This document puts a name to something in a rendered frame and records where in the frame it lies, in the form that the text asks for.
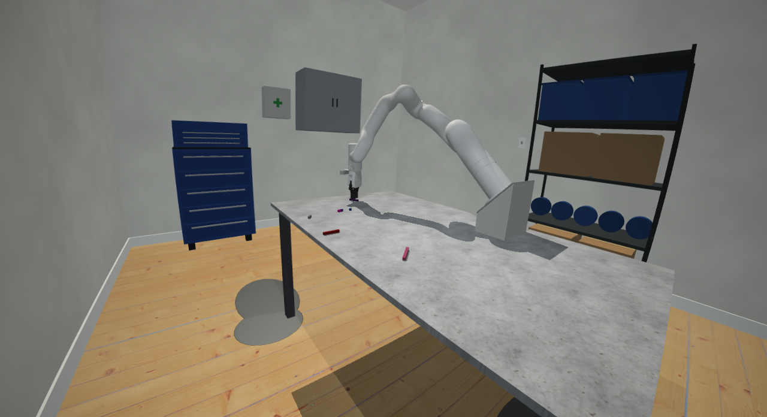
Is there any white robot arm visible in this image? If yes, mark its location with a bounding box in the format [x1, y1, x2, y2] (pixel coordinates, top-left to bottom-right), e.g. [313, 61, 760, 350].
[340, 84, 511, 204]

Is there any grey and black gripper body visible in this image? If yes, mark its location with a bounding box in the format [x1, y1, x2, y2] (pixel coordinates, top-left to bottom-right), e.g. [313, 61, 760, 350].
[348, 170, 362, 188]

